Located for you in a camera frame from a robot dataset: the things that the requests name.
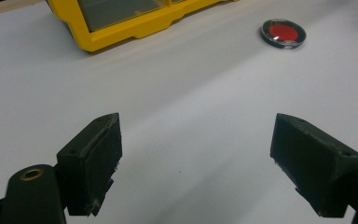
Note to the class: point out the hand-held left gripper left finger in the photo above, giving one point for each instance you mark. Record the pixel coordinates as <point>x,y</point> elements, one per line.
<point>90,161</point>

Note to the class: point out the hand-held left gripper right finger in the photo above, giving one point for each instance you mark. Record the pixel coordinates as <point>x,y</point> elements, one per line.
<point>313,168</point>

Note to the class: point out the round red makeup compact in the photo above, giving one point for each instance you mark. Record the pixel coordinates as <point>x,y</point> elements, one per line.
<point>282,32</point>

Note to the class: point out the yellow drawer organizer cabinet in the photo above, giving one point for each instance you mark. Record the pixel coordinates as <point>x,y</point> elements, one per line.
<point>143,26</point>

